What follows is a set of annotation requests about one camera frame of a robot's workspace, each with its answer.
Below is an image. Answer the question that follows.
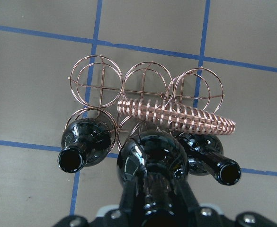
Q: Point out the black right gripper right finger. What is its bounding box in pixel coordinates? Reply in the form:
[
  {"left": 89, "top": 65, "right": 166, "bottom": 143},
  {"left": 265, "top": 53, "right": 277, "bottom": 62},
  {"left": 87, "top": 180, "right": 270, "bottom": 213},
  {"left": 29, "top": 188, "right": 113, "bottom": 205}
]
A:
[{"left": 174, "top": 179, "right": 199, "bottom": 212}]

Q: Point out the copper wire wine basket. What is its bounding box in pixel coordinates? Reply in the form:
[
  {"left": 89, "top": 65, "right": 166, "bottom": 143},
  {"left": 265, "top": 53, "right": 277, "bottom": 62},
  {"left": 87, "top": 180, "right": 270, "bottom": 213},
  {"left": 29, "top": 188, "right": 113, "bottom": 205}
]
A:
[{"left": 69, "top": 55, "right": 236, "bottom": 148}]

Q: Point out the dark wine bottle in basket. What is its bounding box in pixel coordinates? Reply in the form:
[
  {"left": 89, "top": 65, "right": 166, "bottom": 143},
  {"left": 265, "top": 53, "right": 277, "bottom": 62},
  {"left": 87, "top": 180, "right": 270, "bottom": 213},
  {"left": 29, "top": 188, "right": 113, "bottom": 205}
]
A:
[{"left": 58, "top": 118, "right": 112, "bottom": 173}]

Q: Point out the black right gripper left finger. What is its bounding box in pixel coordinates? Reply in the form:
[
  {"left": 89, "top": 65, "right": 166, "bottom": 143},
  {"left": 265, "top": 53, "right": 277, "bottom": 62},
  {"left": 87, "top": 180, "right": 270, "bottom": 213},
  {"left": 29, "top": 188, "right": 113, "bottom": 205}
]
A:
[{"left": 119, "top": 176, "right": 143, "bottom": 217}]

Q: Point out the dark glass wine bottle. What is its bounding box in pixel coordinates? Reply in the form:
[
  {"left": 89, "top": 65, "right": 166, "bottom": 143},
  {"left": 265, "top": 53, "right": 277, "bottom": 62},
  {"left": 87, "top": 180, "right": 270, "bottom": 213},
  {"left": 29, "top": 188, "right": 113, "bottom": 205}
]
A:
[{"left": 116, "top": 130, "right": 188, "bottom": 227}]

